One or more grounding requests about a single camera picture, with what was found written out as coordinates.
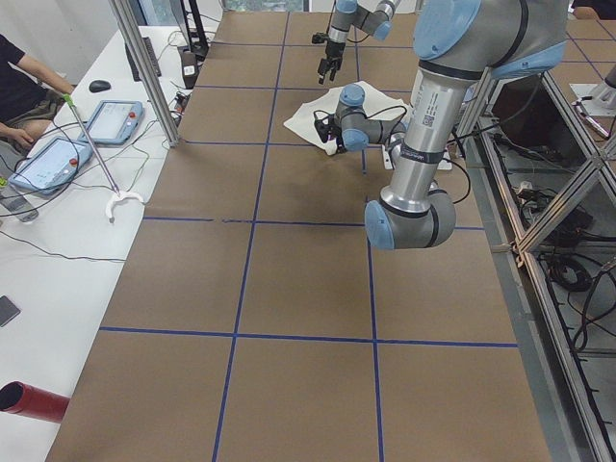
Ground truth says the black computer mouse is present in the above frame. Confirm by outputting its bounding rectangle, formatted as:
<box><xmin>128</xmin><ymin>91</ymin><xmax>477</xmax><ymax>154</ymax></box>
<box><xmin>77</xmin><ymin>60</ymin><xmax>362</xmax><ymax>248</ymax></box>
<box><xmin>89</xmin><ymin>79</ymin><xmax>112</xmax><ymax>93</ymax></box>

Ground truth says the red fire extinguisher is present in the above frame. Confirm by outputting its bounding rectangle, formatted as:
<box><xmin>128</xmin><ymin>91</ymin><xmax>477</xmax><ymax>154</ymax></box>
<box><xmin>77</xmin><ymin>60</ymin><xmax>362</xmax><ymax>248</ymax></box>
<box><xmin>1</xmin><ymin>381</ymin><xmax>70</xmax><ymax>424</ymax></box>

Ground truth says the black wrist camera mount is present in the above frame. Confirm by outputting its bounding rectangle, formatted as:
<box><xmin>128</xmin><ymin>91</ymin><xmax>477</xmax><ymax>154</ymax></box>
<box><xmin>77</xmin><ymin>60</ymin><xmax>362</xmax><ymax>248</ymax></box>
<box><xmin>311</xmin><ymin>32</ymin><xmax>329</xmax><ymax>44</ymax></box>
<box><xmin>314</xmin><ymin>118</ymin><xmax>331</xmax><ymax>143</ymax></box>

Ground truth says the far blue teach pendant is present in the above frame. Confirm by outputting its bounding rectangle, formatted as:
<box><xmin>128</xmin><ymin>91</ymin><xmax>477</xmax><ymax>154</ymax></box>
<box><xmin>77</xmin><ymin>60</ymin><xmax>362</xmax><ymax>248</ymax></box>
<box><xmin>86</xmin><ymin>100</ymin><xmax>144</xmax><ymax>145</ymax></box>

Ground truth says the cream long-sleeve cat shirt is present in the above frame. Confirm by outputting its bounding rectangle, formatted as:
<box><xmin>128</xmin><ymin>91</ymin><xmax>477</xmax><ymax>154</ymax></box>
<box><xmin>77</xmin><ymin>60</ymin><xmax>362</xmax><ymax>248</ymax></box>
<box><xmin>284</xmin><ymin>81</ymin><xmax>409</xmax><ymax>156</ymax></box>

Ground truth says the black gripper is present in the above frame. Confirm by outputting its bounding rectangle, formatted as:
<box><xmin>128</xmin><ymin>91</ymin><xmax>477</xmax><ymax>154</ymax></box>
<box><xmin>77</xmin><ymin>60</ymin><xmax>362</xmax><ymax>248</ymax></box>
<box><xmin>321</xmin><ymin>115</ymin><xmax>343</xmax><ymax>144</ymax></box>
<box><xmin>318</xmin><ymin>38</ymin><xmax>345</xmax><ymax>85</ymax></box>

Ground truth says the white-headed grabber stick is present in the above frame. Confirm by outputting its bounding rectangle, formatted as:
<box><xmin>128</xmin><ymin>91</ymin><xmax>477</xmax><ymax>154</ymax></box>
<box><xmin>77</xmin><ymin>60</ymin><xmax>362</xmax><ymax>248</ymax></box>
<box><xmin>63</xmin><ymin>93</ymin><xmax>145</xmax><ymax>223</ymax></box>

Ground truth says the blue teach pendant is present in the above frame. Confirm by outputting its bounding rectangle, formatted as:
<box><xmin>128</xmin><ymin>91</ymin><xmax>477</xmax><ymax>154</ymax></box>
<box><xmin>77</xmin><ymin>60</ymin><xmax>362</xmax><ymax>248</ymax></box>
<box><xmin>9</xmin><ymin>137</ymin><xmax>93</xmax><ymax>195</ymax></box>
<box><xmin>86</xmin><ymin>100</ymin><xmax>144</xmax><ymax>145</ymax></box>

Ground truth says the seated person in black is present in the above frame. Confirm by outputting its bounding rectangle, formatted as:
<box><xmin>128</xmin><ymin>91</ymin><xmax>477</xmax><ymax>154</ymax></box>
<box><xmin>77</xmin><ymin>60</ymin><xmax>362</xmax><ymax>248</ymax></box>
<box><xmin>1</xmin><ymin>36</ymin><xmax>74</xmax><ymax>156</ymax></box>

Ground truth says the near blue teach pendant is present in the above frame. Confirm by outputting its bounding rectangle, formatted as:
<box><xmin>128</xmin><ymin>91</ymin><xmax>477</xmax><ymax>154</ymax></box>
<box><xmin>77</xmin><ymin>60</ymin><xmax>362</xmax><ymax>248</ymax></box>
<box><xmin>9</xmin><ymin>137</ymin><xmax>93</xmax><ymax>195</ymax></box>

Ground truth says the black smartphone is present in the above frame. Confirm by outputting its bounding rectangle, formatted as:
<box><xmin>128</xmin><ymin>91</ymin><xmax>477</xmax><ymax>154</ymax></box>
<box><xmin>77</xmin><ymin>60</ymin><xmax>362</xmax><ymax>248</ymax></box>
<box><xmin>0</xmin><ymin>295</ymin><xmax>21</xmax><ymax>327</ymax></box>

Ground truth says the aluminium frame post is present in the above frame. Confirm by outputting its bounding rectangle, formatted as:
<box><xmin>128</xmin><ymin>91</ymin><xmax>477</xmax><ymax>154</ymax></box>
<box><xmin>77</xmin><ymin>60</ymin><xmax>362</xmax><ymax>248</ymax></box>
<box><xmin>109</xmin><ymin>0</ymin><xmax>179</xmax><ymax>147</ymax></box>

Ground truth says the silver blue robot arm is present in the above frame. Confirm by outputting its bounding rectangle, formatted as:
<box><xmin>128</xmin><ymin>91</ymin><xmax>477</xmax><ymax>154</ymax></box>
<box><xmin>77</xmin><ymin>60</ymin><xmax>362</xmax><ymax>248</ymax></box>
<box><xmin>311</xmin><ymin>0</ymin><xmax>399</xmax><ymax>85</ymax></box>
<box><xmin>314</xmin><ymin>0</ymin><xmax>568</xmax><ymax>250</ymax></box>

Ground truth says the black monitor on stand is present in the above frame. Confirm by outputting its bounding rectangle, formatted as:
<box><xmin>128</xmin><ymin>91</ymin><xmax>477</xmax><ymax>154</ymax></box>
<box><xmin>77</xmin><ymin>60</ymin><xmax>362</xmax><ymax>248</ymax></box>
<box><xmin>167</xmin><ymin>0</ymin><xmax>210</xmax><ymax>62</ymax></box>

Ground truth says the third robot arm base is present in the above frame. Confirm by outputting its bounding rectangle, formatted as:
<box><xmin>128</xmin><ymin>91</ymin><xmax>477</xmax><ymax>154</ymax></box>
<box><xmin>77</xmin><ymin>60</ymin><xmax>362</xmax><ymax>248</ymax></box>
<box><xmin>570</xmin><ymin>67</ymin><xmax>615</xmax><ymax>116</ymax></box>

